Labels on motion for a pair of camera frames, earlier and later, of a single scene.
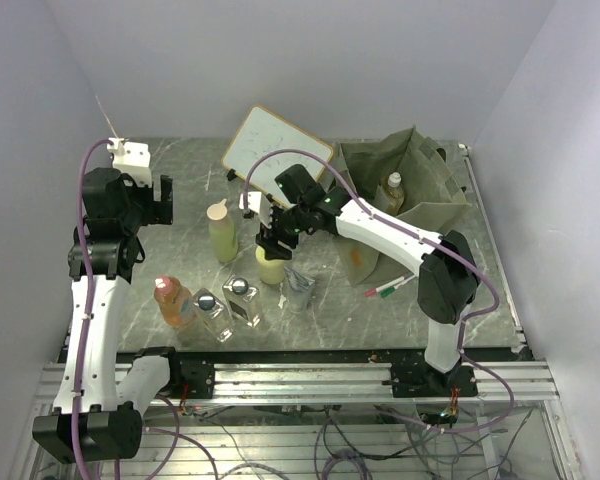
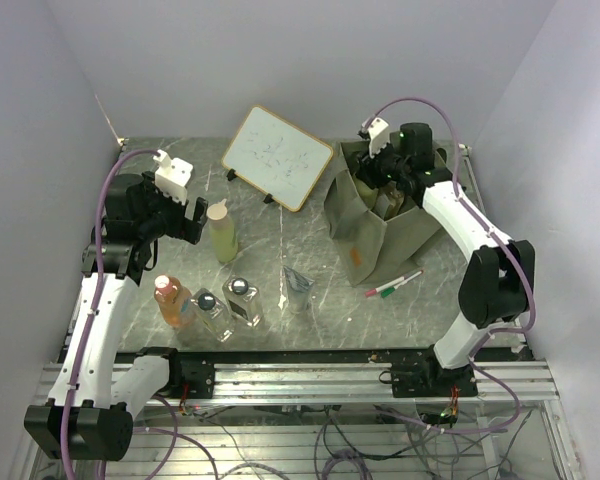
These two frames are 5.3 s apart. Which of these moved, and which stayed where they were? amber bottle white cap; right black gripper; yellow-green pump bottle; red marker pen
Moved: right black gripper; yellow-green pump bottle
Stayed: red marker pen; amber bottle white cap
